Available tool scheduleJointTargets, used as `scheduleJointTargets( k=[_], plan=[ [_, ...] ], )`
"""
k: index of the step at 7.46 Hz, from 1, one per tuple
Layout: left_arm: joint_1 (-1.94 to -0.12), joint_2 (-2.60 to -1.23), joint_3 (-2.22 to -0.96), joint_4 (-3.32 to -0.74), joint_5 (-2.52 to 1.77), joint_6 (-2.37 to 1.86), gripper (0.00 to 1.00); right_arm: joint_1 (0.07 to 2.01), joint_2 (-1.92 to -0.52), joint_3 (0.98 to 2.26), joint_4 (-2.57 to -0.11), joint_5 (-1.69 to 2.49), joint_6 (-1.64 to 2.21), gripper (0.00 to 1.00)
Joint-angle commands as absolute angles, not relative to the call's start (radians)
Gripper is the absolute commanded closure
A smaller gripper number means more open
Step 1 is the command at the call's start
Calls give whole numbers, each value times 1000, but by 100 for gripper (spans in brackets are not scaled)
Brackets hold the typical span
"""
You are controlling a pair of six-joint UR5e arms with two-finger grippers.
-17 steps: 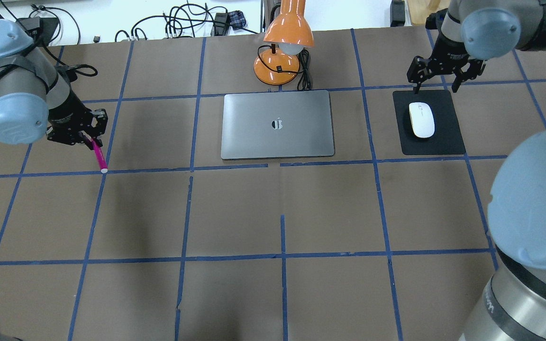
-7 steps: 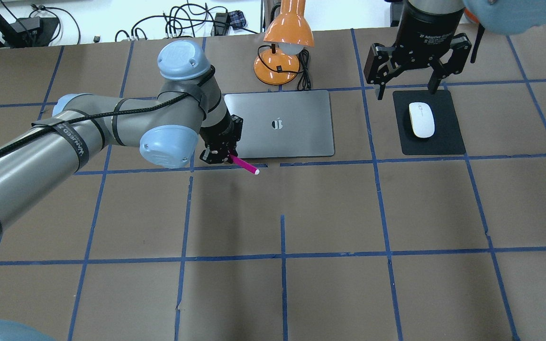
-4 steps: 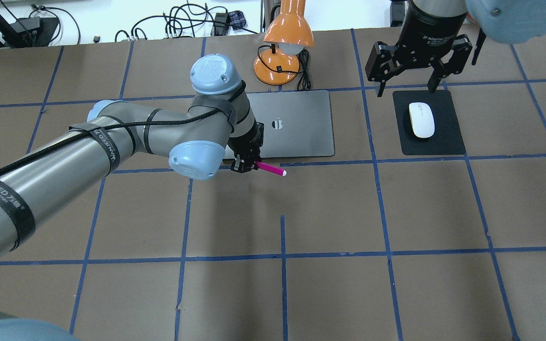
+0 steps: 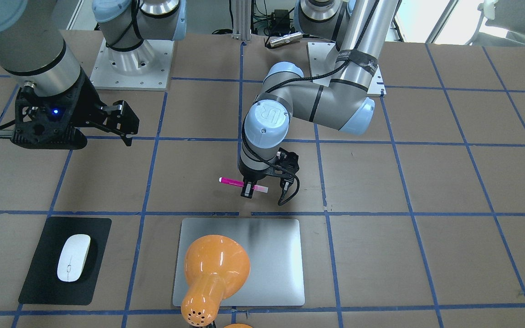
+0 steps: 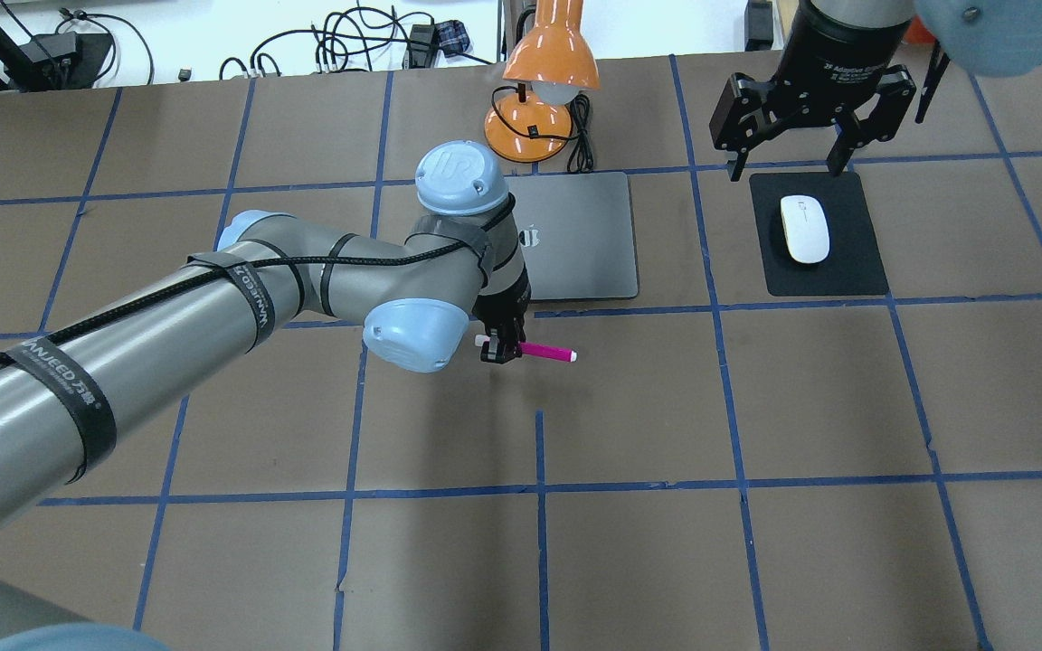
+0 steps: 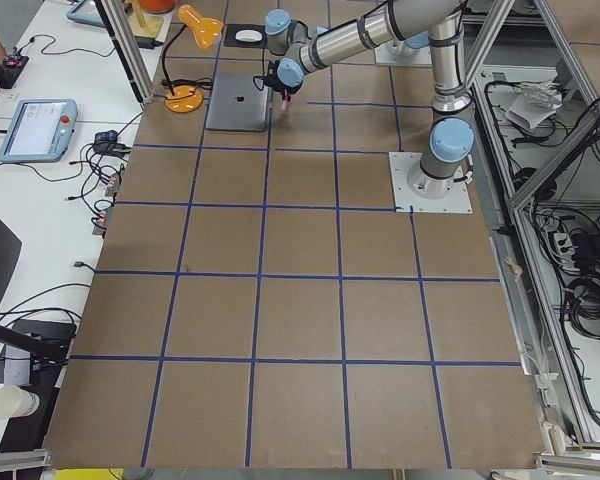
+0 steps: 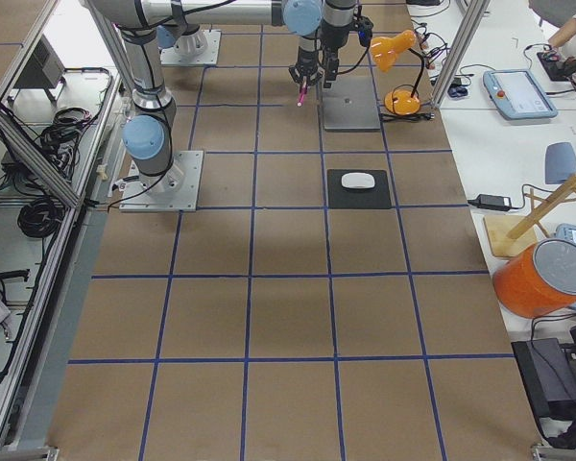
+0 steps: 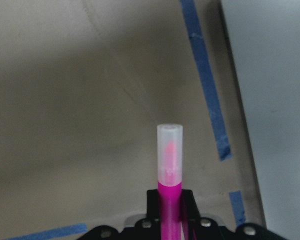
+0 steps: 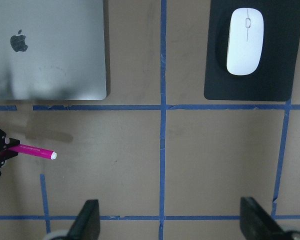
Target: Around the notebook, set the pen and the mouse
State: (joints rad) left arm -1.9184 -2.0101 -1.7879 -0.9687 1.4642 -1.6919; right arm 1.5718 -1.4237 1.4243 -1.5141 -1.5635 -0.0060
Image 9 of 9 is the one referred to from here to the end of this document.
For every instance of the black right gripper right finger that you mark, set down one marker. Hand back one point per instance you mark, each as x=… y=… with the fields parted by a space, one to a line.
x=256 y=224

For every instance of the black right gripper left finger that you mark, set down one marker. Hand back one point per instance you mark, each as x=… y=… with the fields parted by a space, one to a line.
x=87 y=225

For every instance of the pink highlighter pen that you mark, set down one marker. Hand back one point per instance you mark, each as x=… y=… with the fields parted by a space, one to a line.
x=34 y=151

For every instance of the white computer mouse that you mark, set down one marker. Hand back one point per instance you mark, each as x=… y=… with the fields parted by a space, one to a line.
x=245 y=41

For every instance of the black mousepad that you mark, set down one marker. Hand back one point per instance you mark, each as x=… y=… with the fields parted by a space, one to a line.
x=274 y=76

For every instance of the silver closed laptop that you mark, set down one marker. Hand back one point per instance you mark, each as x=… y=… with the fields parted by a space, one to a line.
x=53 y=50

